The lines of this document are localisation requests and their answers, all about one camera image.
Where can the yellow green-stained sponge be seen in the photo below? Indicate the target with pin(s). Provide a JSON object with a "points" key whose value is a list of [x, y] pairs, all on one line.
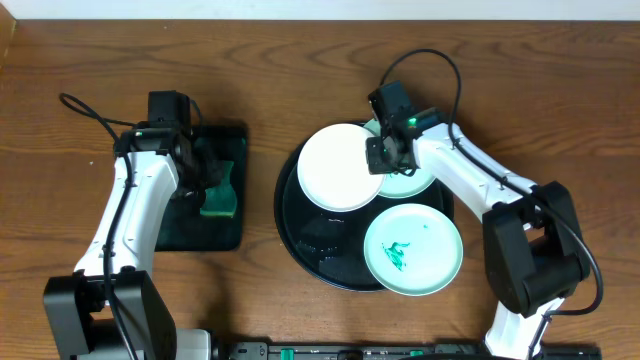
{"points": [[221, 199]]}

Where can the black round tray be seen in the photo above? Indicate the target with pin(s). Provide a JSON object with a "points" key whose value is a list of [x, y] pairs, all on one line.
{"points": [[329, 245]]}

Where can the mint plate with green stain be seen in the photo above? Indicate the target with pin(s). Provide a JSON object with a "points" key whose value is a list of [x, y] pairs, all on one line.
{"points": [[413, 249]]}

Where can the black rectangular tray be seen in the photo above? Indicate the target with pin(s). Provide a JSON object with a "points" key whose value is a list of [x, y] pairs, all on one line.
{"points": [[183, 228]]}

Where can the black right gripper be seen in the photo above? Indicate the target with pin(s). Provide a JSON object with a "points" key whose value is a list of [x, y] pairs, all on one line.
{"points": [[376, 164]]}

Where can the white plate with green stain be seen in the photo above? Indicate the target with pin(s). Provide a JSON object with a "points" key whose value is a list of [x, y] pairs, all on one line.
{"points": [[332, 168]]}

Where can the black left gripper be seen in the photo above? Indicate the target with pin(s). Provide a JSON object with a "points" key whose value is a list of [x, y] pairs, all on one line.
{"points": [[209, 173]]}

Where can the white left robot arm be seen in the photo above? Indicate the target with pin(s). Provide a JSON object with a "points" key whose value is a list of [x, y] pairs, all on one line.
{"points": [[109, 307]]}

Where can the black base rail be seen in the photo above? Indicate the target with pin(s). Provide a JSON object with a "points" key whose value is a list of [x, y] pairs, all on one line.
{"points": [[264, 351]]}

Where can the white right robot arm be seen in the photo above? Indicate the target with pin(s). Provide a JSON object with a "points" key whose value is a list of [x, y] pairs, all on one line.
{"points": [[534, 252]]}

